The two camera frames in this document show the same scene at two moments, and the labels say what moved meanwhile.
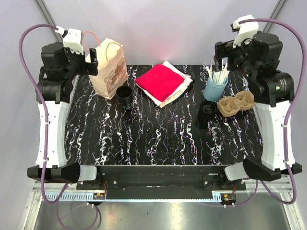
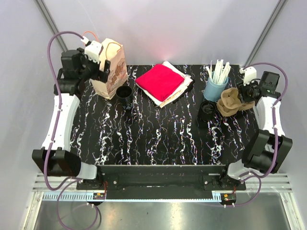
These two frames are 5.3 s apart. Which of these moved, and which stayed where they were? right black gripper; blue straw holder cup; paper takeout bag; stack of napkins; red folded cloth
Moved: right black gripper
Stayed: paper takeout bag; blue straw holder cup; red folded cloth; stack of napkins
